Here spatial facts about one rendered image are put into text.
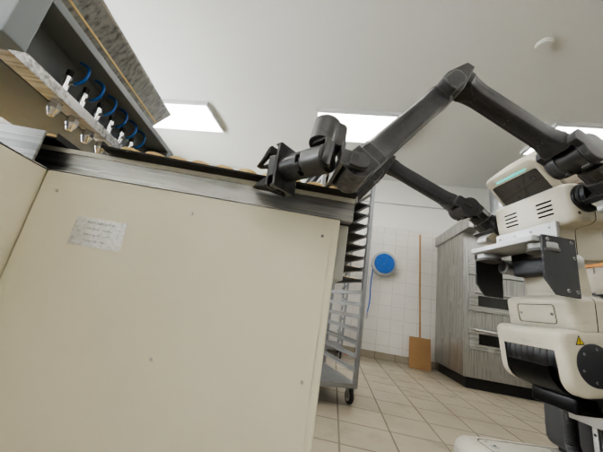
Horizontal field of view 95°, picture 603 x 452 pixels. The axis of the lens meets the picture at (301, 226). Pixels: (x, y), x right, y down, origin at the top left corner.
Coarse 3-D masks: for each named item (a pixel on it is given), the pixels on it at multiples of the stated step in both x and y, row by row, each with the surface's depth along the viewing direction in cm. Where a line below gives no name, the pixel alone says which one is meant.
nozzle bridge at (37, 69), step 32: (0, 0) 52; (32, 0) 54; (0, 32) 51; (32, 32) 55; (64, 32) 66; (0, 64) 59; (32, 64) 60; (64, 64) 73; (96, 64) 74; (0, 96) 71; (32, 96) 69; (64, 96) 69; (96, 96) 85; (128, 96) 87; (64, 128) 83; (96, 128) 81; (128, 128) 103
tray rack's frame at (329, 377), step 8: (328, 328) 258; (328, 368) 231; (328, 376) 204; (336, 376) 208; (344, 376) 212; (320, 384) 187; (328, 384) 188; (336, 384) 190; (344, 384) 191; (352, 384) 193
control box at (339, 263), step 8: (344, 232) 70; (344, 240) 70; (336, 248) 69; (344, 248) 69; (336, 256) 68; (344, 256) 68; (336, 264) 68; (344, 264) 68; (336, 272) 67; (336, 280) 67
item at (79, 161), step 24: (72, 168) 65; (96, 168) 65; (120, 168) 66; (144, 168) 66; (168, 168) 67; (192, 192) 66; (216, 192) 66; (240, 192) 67; (264, 192) 67; (312, 192) 68; (336, 216) 67
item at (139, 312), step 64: (64, 192) 62; (128, 192) 64; (64, 256) 59; (128, 256) 60; (192, 256) 61; (256, 256) 62; (320, 256) 63; (0, 320) 55; (64, 320) 56; (128, 320) 57; (192, 320) 58; (256, 320) 58; (320, 320) 60; (0, 384) 52; (64, 384) 53; (128, 384) 54; (192, 384) 55; (256, 384) 55; (0, 448) 50; (64, 448) 50; (128, 448) 51; (192, 448) 52; (256, 448) 53
